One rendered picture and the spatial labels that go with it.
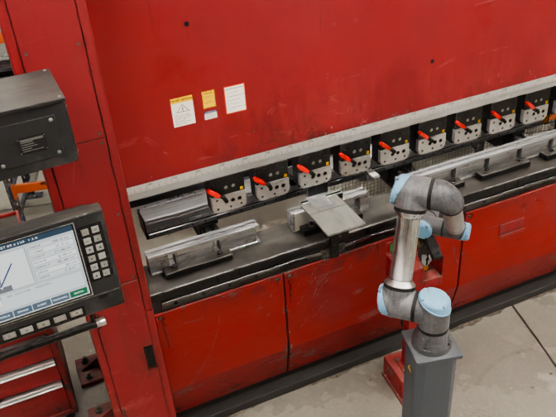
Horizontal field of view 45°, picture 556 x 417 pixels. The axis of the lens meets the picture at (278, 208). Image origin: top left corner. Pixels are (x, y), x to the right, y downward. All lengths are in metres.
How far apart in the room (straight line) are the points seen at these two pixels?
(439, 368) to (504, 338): 1.26
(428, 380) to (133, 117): 1.47
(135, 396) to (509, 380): 1.84
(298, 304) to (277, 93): 1.01
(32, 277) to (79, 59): 0.67
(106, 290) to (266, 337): 1.20
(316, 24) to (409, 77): 0.53
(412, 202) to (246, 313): 1.00
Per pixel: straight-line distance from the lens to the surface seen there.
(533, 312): 4.07
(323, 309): 3.23
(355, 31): 2.76
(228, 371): 3.24
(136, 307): 2.69
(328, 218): 2.90
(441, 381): 2.71
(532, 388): 3.65
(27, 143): 1.91
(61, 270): 2.09
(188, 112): 2.58
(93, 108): 2.26
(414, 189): 2.41
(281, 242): 2.99
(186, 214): 3.09
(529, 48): 3.36
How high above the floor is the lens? 2.63
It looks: 33 degrees down
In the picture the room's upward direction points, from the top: 4 degrees counter-clockwise
